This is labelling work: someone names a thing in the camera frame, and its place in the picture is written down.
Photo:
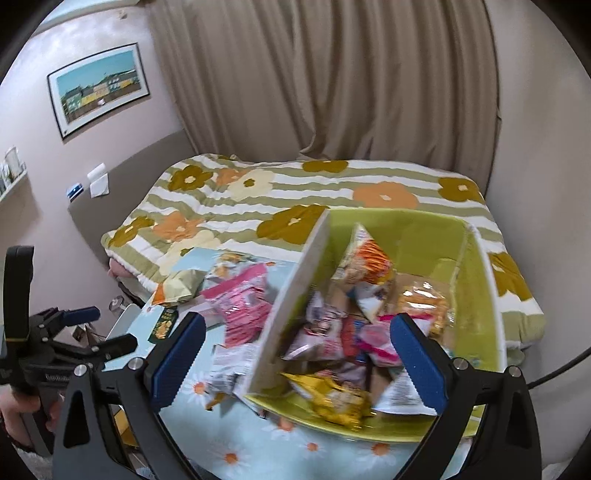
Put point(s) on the blue wall tag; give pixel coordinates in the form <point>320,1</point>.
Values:
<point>75,191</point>

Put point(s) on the pile of snack packets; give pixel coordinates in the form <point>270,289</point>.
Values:
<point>244,300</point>

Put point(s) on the white jar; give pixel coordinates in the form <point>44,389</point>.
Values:
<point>12,161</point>

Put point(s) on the framed wall poster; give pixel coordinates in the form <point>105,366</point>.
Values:
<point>99,90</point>

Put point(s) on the pink pillow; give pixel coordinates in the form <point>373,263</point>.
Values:
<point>121,271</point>

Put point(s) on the white wall shelf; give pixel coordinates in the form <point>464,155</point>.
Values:
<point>18,183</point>

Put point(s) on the orange snack bag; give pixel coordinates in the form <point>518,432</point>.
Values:
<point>367,261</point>

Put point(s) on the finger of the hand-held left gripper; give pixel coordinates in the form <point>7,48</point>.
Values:
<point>83,315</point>
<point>113,347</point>

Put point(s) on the white paper on wall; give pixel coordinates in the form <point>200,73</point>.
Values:
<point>98,181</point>

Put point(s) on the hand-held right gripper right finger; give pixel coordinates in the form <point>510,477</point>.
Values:
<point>418,364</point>

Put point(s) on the grey padded headboard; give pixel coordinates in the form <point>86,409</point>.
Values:
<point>134,170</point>

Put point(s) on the yellow snack bag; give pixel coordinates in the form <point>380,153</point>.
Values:
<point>332,397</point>

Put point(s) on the clear golden snack bag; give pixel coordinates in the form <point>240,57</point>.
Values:
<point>425,304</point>

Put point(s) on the striped floral blanket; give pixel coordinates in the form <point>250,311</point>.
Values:
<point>286,189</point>

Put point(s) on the white snack bag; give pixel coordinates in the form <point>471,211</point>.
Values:
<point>399,394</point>

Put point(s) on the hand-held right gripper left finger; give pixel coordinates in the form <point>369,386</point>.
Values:
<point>178,362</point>

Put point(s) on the beige curtain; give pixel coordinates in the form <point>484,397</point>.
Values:
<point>323,83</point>

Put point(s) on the pink cartoon print snack bag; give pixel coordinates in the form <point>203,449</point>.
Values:
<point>318,337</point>

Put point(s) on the person's left hand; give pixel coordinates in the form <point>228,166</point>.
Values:
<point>18,415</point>

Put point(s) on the green cardboard box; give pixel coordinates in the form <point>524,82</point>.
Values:
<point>415,240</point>

